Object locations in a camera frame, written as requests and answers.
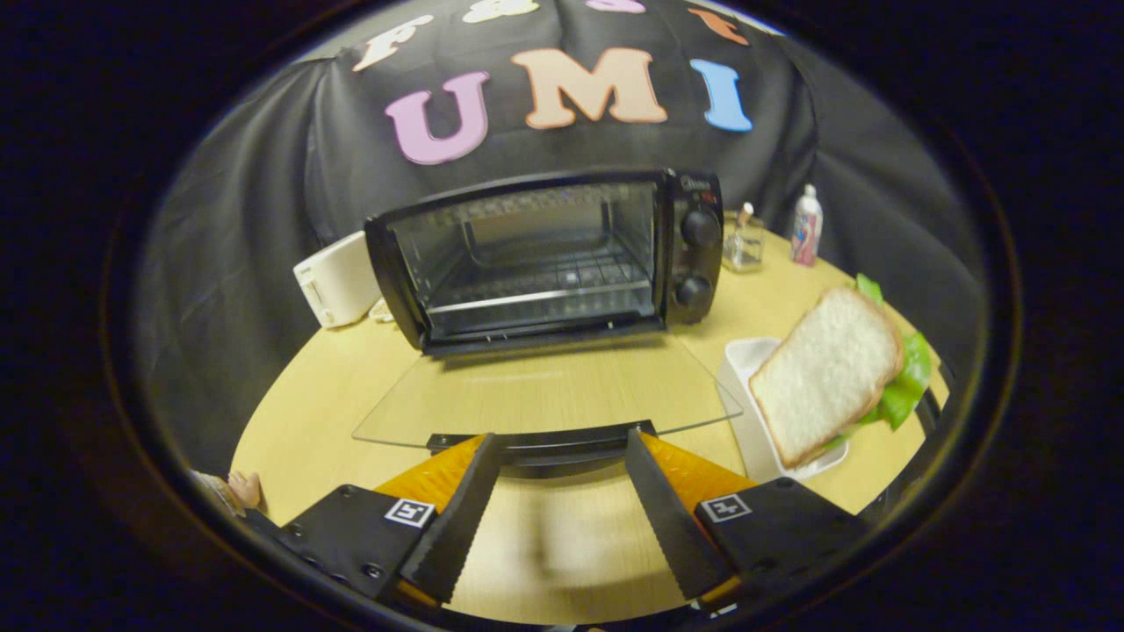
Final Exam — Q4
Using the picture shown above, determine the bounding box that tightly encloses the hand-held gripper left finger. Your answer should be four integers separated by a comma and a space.
246, 432, 508, 613

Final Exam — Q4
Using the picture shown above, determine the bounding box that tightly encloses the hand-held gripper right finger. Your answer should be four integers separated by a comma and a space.
625, 427, 872, 613

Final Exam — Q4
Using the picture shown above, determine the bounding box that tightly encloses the white rectangular plate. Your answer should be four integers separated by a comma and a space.
718, 337, 851, 482

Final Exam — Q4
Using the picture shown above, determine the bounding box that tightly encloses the white spray bottle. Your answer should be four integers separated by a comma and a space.
790, 183, 825, 267

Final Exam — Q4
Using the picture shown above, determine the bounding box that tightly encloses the white bread toaster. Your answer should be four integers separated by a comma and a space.
292, 231, 385, 330

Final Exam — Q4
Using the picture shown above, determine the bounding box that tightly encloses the clear glass jar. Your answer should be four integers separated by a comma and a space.
724, 204, 765, 273

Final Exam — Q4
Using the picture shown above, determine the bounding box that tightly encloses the lettuce sandwich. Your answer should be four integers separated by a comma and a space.
748, 274, 933, 470

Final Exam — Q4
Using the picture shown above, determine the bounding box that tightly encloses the black backdrop cloth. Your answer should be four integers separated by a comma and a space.
145, 0, 984, 479

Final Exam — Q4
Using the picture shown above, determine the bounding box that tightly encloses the black toaster oven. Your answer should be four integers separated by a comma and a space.
351, 169, 746, 479

